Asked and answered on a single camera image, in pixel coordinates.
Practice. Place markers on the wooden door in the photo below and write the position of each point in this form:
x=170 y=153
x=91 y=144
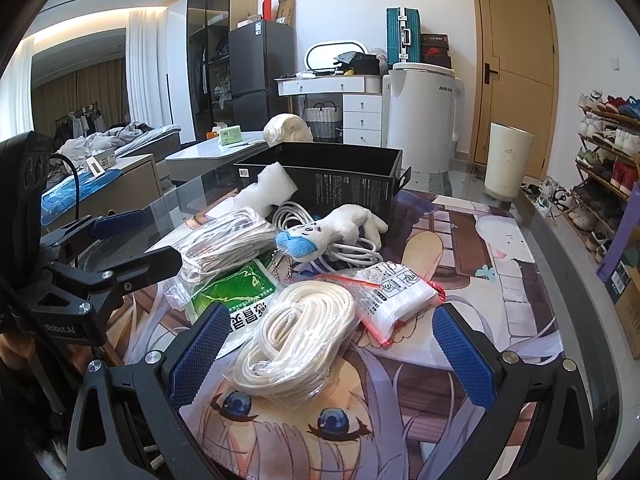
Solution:
x=517 y=76

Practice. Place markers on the dark wardrobe cabinet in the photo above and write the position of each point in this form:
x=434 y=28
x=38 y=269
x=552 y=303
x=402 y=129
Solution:
x=208 y=26

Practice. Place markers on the stacked shoe boxes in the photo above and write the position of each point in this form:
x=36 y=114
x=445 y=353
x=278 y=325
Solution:
x=435 y=50

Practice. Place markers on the green tissue box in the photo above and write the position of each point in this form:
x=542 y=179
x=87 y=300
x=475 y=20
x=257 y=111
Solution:
x=230 y=135

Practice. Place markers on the bed with clothes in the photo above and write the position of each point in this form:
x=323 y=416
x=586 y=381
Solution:
x=123 y=140

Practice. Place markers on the oval desk mirror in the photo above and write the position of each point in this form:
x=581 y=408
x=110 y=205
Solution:
x=324 y=57

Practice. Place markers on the black cardboard box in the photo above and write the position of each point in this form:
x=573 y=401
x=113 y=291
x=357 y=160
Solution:
x=329 y=175

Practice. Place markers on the white dresser desk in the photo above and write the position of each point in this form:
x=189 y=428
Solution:
x=362 y=103

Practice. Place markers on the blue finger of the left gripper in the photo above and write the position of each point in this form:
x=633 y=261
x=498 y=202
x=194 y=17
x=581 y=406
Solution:
x=145 y=270
x=117 y=224

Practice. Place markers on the shoe rack with shoes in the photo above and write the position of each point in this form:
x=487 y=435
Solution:
x=607 y=163

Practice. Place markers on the grey cabinet with drawers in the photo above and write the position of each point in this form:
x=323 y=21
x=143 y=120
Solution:
x=131 y=184

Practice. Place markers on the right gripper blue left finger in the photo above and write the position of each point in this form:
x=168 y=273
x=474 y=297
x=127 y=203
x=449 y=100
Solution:
x=193 y=352

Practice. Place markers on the white cylindrical appliance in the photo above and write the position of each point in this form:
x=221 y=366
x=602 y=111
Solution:
x=424 y=105

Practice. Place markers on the cream tumbler cup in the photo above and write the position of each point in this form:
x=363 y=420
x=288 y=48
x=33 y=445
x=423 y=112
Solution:
x=508 y=153

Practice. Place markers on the teal suitcase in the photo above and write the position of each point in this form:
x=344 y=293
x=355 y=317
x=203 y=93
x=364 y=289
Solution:
x=403 y=32

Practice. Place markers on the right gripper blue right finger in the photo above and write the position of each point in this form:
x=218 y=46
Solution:
x=469 y=353

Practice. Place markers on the white plush toy blue mask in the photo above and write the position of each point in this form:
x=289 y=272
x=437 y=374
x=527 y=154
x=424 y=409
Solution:
x=350 y=233

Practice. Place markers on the white foam piece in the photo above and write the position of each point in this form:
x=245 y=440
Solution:
x=272 y=189

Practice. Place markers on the red-edged white packet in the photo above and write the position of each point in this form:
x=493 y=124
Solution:
x=387 y=296

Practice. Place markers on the white coffee table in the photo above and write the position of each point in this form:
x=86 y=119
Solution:
x=209 y=155

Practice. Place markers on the woven basket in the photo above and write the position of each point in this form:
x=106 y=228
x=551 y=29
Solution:
x=324 y=120

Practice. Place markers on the green medicine sachet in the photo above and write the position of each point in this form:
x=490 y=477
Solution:
x=246 y=293

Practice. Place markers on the black refrigerator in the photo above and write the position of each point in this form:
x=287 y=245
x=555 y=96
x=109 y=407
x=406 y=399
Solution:
x=259 y=54

